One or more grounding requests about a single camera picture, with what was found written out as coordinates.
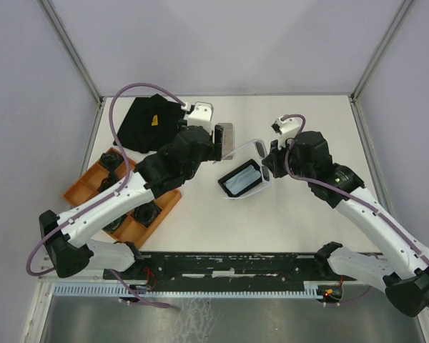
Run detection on left aluminium frame post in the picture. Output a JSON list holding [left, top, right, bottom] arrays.
[[39, 0, 104, 104]]

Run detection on black item in tray rear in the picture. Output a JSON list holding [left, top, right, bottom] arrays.
[[99, 151, 124, 172]]

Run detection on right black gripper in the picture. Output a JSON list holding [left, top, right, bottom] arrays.
[[263, 135, 314, 182]]

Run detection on black item in tray middle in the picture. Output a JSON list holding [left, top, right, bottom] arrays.
[[97, 171, 119, 193]]

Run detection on white slotted cable duct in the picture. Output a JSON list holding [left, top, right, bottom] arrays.
[[53, 279, 338, 299]]

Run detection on black folded cloth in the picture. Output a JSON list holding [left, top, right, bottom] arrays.
[[117, 94, 185, 154]]

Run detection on black rectangular case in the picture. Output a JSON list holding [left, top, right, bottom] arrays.
[[217, 159, 271, 200]]

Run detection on lavender sunglasses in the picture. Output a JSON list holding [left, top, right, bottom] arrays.
[[232, 139, 272, 184]]

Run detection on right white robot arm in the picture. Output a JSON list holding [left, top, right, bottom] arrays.
[[262, 131, 429, 317]]

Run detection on aluminium frame post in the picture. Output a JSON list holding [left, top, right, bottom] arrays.
[[39, 0, 104, 104], [350, 0, 415, 101]]

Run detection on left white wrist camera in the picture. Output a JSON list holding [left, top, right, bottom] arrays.
[[181, 101, 214, 131]]

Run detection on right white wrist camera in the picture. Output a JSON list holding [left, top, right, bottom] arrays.
[[271, 114, 306, 149]]

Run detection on blue cloth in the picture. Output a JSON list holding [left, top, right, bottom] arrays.
[[225, 164, 262, 196]]

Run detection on black round item in tray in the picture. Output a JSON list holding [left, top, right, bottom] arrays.
[[132, 201, 161, 228]]

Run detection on orange divided tray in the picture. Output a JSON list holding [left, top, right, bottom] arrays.
[[63, 147, 182, 248]]

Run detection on right aluminium frame post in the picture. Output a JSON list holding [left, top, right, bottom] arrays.
[[350, 0, 415, 101]]

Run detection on grey glasses case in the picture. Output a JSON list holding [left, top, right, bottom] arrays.
[[219, 123, 235, 160]]

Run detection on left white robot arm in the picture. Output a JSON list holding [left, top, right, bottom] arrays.
[[39, 125, 224, 279]]

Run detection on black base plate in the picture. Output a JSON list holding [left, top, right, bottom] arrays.
[[119, 252, 340, 290]]

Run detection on black coiled item in tray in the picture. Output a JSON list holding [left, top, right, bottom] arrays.
[[103, 214, 127, 234]]

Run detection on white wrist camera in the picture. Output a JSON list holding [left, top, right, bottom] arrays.
[[271, 114, 306, 149], [181, 101, 214, 131]]

